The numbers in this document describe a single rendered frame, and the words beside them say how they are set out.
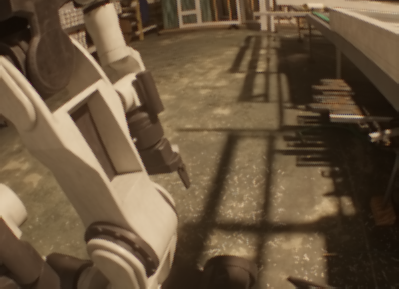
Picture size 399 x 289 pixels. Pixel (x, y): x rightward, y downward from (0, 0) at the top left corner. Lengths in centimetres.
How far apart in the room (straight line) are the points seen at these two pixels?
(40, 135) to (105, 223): 18
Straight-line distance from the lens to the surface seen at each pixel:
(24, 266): 34
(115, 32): 61
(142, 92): 61
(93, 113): 48
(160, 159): 66
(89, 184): 43
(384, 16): 101
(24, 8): 41
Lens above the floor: 98
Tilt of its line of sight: 29 degrees down
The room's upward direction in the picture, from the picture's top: 8 degrees counter-clockwise
